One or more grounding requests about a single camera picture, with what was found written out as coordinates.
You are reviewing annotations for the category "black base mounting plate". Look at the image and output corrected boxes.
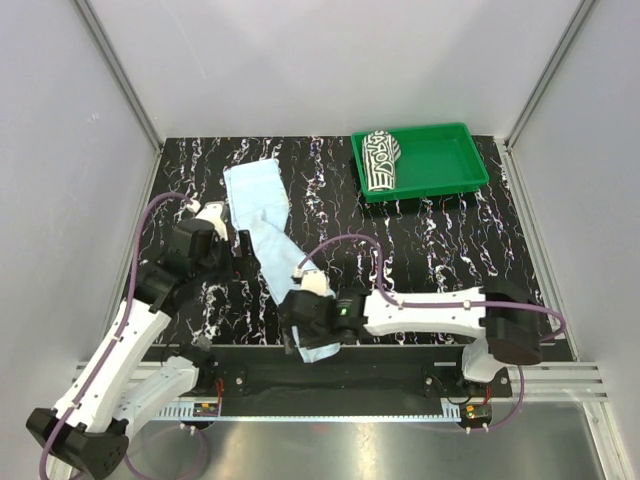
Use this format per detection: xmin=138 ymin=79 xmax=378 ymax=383
xmin=184 ymin=345 xmax=512 ymax=418

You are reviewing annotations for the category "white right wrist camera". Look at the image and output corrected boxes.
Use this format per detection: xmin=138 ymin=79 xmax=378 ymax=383
xmin=293 ymin=269 xmax=335 ymax=297

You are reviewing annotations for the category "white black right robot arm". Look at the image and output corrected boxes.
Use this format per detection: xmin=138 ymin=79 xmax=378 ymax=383
xmin=279 ymin=282 xmax=544 ymax=397

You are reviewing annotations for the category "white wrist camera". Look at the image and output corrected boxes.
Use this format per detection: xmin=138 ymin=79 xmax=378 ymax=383
xmin=293 ymin=269 xmax=335 ymax=297
xmin=187 ymin=200 xmax=229 ymax=241

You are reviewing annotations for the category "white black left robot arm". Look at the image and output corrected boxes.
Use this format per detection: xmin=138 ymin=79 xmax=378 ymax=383
xmin=26 ymin=213 xmax=259 ymax=479

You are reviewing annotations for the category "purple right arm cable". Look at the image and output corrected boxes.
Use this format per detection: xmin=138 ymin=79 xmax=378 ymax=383
xmin=294 ymin=233 xmax=569 ymax=434

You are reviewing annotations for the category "green white striped towel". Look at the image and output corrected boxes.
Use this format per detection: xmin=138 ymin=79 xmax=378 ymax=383
xmin=362 ymin=130 xmax=401 ymax=192

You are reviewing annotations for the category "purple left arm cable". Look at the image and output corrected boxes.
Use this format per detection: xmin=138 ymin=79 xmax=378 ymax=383
xmin=38 ymin=193 xmax=211 ymax=480

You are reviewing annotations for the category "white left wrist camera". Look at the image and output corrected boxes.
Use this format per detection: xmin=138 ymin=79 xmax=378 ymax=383
xmin=187 ymin=200 xmax=229 ymax=241

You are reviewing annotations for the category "cable junction box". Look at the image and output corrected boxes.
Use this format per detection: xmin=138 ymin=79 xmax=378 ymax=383
xmin=193 ymin=402 xmax=220 ymax=417
xmin=463 ymin=403 xmax=492 ymax=423

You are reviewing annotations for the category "aluminium frame rail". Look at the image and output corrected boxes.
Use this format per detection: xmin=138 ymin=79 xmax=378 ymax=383
xmin=67 ymin=362 xmax=609 ymax=401

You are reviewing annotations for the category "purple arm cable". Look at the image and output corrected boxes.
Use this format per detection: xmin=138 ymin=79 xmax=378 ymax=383
xmin=294 ymin=233 xmax=569 ymax=434
xmin=38 ymin=193 xmax=211 ymax=480

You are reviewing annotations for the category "left cable junction box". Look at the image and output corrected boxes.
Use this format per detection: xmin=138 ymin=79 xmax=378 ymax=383
xmin=193 ymin=402 xmax=220 ymax=417

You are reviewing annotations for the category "right cable junction box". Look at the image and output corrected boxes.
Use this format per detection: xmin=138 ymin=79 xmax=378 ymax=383
xmin=463 ymin=403 xmax=492 ymax=423

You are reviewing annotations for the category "green plastic tray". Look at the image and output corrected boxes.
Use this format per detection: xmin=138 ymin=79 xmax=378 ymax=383
xmin=351 ymin=123 xmax=489 ymax=203

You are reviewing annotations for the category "light blue towel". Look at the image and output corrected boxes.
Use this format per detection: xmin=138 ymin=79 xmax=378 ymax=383
xmin=224 ymin=158 xmax=339 ymax=363

